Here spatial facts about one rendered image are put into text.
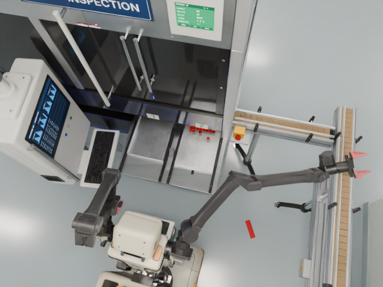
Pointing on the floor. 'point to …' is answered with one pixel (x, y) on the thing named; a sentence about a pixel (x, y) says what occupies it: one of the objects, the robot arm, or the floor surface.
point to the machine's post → (235, 67)
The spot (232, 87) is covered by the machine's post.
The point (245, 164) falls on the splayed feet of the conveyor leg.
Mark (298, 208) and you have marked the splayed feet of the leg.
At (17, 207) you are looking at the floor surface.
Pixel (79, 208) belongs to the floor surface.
